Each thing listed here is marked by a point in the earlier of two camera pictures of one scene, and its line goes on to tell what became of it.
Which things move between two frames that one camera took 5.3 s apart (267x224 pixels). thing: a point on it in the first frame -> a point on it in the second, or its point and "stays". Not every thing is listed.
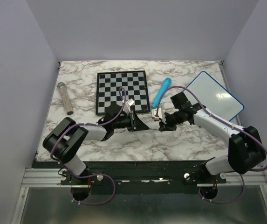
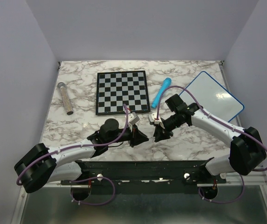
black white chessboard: x=112 y=87 stays
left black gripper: x=135 y=122 -> x=136 y=137
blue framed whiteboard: x=215 y=98 stays
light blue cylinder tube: x=166 y=83 stays
